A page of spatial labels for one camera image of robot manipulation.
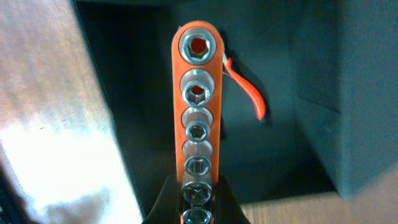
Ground black open box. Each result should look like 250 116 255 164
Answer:
72 0 397 215

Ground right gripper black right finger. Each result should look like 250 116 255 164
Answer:
215 175 250 224

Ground orange socket rail with sockets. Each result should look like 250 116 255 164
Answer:
171 21 224 223

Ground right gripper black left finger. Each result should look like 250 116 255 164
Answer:
142 174 181 224

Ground red handled side cutters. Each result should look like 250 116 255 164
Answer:
223 55 267 121

